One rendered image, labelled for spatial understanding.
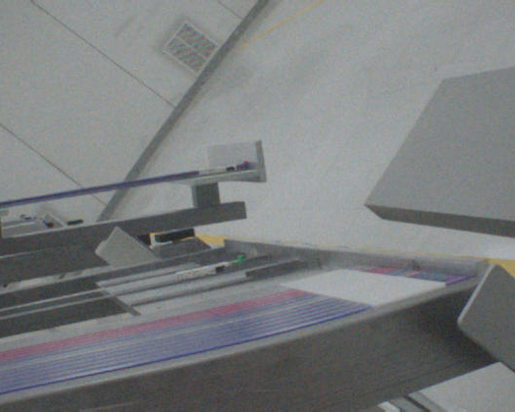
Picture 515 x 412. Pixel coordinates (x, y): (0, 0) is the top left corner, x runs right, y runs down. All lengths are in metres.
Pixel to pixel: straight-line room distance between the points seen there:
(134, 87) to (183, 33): 0.76
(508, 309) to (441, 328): 0.05
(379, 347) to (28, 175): 8.10
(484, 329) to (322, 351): 0.10
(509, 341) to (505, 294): 0.03
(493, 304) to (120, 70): 8.33
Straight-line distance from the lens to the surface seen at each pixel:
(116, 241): 1.48
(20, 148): 8.62
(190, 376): 0.52
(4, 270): 1.95
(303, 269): 0.92
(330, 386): 0.55
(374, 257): 0.77
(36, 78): 8.70
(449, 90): 1.28
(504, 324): 0.55
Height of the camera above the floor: 1.02
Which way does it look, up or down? 14 degrees down
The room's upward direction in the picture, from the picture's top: 53 degrees counter-clockwise
